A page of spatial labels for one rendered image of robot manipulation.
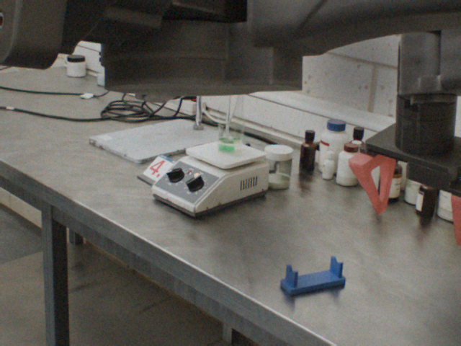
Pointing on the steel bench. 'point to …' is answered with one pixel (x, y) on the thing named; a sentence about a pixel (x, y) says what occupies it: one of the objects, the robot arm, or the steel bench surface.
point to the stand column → (198, 115)
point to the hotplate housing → (221, 187)
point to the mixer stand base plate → (155, 140)
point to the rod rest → (291, 282)
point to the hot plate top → (249, 155)
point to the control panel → (179, 189)
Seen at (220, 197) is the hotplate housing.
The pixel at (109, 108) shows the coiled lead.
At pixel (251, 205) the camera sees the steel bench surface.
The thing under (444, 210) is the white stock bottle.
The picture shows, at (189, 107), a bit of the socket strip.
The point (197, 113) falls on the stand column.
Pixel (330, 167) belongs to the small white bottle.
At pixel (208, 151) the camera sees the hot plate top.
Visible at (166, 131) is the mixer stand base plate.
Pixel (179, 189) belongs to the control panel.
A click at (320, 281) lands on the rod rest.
